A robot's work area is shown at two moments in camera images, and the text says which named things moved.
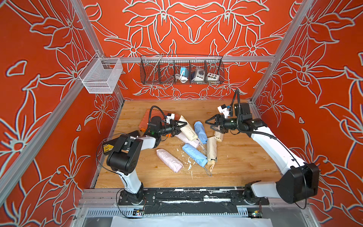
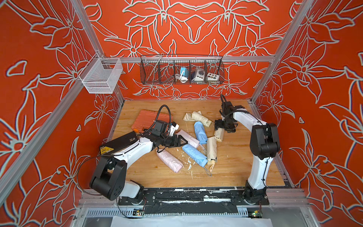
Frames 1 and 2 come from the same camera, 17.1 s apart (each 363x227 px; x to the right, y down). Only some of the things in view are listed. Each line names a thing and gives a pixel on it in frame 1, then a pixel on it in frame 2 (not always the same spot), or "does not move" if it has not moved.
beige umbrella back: [219, 136] does not move
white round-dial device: [199, 74] does not move
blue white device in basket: [184, 74] does not move
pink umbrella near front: [170, 161] does not move
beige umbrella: [188, 130] -> [197, 116]
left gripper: [178, 123] -> [174, 139]
